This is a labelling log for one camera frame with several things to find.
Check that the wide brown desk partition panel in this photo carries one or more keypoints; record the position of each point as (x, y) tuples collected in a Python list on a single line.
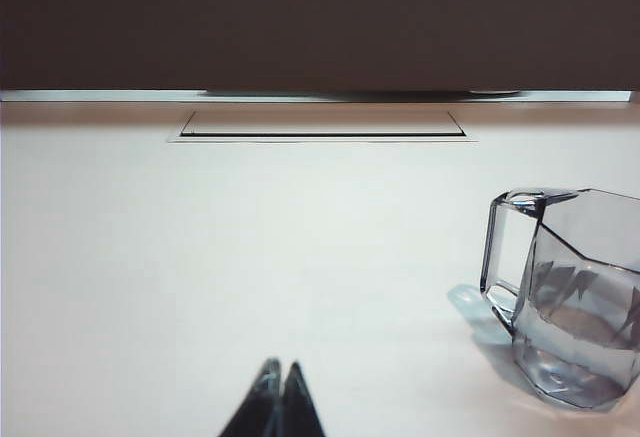
[(320, 22)]

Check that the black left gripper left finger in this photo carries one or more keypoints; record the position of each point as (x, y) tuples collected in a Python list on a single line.
[(260, 407)]

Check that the clear grey faceted glass mug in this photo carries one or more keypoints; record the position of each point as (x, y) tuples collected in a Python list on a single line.
[(575, 307)]

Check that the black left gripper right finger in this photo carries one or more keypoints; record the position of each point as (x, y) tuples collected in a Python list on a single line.
[(300, 407)]

